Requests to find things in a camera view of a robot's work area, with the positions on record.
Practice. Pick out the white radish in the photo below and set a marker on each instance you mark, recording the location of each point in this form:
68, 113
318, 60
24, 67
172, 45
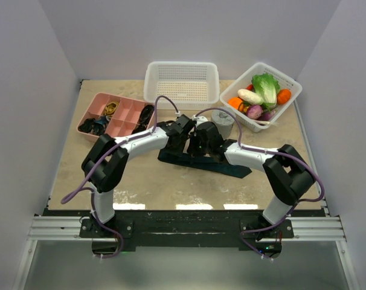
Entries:
250, 97

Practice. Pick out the white empty basket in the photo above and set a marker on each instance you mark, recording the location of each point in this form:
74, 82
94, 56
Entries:
190, 85

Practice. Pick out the rolled yellow tie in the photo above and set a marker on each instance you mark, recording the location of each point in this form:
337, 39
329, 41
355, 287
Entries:
110, 108

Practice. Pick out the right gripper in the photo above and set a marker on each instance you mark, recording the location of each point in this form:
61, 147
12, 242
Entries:
191, 149

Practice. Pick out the pink divided tray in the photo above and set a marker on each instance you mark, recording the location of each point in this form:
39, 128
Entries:
124, 120

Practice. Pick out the dark green tie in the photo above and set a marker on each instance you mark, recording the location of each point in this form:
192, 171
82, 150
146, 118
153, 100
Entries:
205, 163

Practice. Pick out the purple onion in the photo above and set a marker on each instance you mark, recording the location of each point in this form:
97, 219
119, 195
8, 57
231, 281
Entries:
254, 112

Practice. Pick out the grey cylinder roll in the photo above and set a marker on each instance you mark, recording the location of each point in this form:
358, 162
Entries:
224, 121

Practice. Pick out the orange fruit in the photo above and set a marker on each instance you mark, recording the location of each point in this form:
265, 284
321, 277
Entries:
283, 96
237, 103

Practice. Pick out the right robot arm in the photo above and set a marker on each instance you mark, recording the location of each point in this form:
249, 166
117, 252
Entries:
285, 169

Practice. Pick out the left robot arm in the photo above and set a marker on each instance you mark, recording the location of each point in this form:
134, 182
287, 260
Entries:
105, 163

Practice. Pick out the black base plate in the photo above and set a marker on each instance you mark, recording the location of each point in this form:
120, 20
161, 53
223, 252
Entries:
129, 230

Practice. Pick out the rolled black tie left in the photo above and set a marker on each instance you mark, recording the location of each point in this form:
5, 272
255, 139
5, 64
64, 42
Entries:
87, 126

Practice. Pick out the purple eggplant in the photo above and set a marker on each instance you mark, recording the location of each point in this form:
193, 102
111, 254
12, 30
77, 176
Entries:
266, 116

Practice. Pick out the green lettuce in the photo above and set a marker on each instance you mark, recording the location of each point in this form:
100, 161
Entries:
267, 87

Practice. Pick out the orange fruit right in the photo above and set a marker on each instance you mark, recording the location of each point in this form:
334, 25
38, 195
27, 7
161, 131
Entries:
283, 96

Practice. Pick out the rolled black tie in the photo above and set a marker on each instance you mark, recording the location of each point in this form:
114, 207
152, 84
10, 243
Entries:
87, 126
140, 128
146, 115

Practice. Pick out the rolled black tie back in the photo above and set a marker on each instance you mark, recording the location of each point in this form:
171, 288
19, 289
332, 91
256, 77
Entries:
146, 115

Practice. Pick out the orange fruit left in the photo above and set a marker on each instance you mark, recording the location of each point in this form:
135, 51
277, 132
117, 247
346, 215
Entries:
237, 103

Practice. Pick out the rolled blue tie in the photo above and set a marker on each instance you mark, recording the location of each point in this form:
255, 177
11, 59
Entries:
100, 125

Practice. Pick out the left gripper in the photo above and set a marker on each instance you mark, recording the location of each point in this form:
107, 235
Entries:
178, 151

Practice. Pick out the rolled black tie front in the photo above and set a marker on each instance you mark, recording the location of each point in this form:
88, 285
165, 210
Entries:
140, 128

